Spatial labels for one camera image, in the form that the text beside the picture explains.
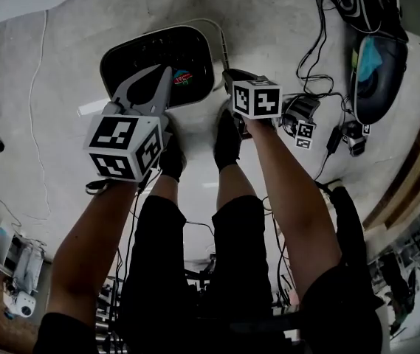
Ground person's black shoe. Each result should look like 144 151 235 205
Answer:
213 109 242 172
159 133 188 183

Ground person's left leg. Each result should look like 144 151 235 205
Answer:
149 173 181 208

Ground thin white cable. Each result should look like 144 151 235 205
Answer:
27 8 53 223

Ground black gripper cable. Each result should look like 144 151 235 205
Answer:
120 181 142 276

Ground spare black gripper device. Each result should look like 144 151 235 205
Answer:
280 94 323 151

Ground person's left black shoe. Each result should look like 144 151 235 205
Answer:
159 133 188 183

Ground black container with white rim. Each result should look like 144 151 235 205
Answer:
99 18 232 111

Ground person's black shorts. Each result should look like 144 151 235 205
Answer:
119 194 275 354

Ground person's right black shoe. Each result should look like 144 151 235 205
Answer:
213 109 242 172

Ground white round camera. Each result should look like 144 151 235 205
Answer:
14 291 38 319

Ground person's right leg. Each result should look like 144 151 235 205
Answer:
216 162 258 210

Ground person's right forearm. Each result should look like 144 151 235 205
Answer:
244 117 343 302

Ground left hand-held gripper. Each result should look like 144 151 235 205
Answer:
83 63 174 183

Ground tangled black cables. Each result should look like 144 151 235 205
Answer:
295 0 355 107

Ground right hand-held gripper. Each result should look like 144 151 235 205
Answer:
221 68 283 140

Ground black power adapter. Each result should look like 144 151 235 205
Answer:
325 126 344 155

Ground small grey gripper device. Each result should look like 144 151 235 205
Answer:
342 119 373 158

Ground person's leg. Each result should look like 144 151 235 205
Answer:
149 173 181 208
216 162 258 210

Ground colourful snack packet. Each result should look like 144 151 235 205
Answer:
172 69 195 87

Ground person's left forearm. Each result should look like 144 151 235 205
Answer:
43 177 141 331

